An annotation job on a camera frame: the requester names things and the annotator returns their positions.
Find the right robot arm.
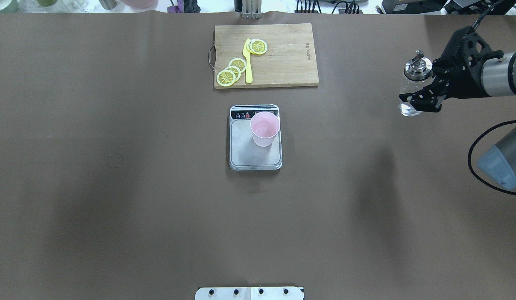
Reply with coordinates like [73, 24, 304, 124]
[398, 25, 516, 196]

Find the silver kitchen scale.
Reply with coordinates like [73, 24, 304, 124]
[228, 104, 283, 171]

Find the white mounting plate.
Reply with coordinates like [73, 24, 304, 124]
[194, 286, 306, 300]

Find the wooden cutting board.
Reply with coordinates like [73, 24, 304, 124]
[214, 23, 319, 89]

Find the pink plastic cup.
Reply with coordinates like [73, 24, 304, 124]
[250, 112, 280, 148]

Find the aluminium frame post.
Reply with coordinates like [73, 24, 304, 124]
[240, 0, 263, 20]

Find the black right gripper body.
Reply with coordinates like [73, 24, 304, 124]
[439, 26, 504, 99]

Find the lemon slice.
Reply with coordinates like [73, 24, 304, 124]
[224, 66, 241, 83]
[228, 57, 247, 72]
[216, 70, 238, 87]
[247, 39, 269, 55]

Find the glass sauce bottle metal spout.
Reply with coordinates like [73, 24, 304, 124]
[399, 50, 433, 117]

